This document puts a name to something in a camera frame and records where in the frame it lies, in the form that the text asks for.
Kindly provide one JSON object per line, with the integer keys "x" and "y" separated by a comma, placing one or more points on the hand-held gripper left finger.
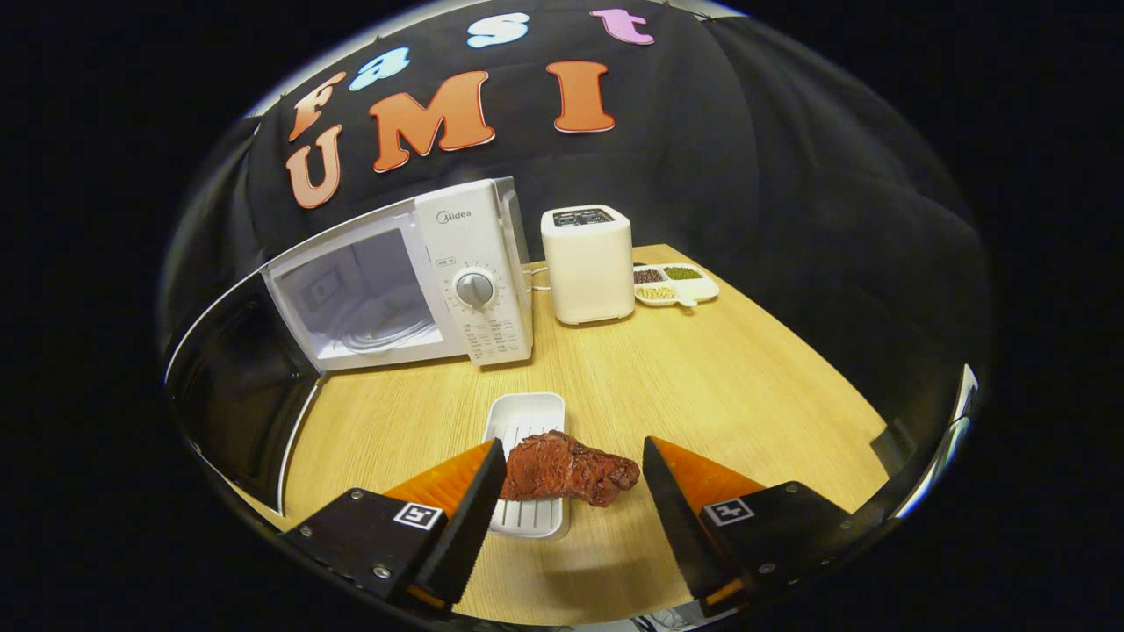
{"x": 465, "y": 535}

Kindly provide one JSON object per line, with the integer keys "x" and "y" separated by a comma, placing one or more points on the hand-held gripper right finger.
{"x": 680, "y": 527}

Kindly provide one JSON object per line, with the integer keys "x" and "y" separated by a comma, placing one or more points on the brown cooked meat piece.
{"x": 562, "y": 470}

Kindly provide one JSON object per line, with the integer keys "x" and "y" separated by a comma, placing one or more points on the white microwave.
{"x": 474, "y": 237}

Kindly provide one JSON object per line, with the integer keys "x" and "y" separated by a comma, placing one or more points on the white rectangular plastic tray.
{"x": 527, "y": 412}

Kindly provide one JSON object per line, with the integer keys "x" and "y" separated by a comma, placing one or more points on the white divided dish of beans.
{"x": 694, "y": 290}

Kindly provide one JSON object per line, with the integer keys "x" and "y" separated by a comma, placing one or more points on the white toaster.
{"x": 587, "y": 272}

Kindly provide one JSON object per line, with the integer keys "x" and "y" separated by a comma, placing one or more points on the black backdrop cloth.
{"x": 790, "y": 175}

